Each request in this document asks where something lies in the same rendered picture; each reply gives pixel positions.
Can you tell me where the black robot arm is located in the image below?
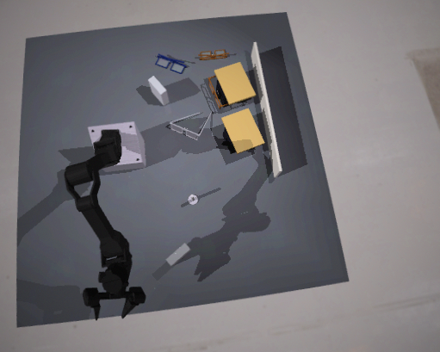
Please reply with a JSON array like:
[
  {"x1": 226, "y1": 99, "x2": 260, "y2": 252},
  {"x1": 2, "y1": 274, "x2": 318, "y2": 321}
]
[{"x1": 65, "y1": 129, "x2": 133, "y2": 293}]

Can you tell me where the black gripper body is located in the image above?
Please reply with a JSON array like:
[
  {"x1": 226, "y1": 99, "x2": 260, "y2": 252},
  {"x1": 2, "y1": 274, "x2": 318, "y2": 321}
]
[{"x1": 83, "y1": 278, "x2": 146, "y2": 306}]

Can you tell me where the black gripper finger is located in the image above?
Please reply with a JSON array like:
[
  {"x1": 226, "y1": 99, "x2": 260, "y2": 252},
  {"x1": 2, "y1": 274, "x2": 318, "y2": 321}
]
[
  {"x1": 90, "y1": 303, "x2": 100, "y2": 321},
  {"x1": 121, "y1": 298, "x2": 139, "y2": 319}
]

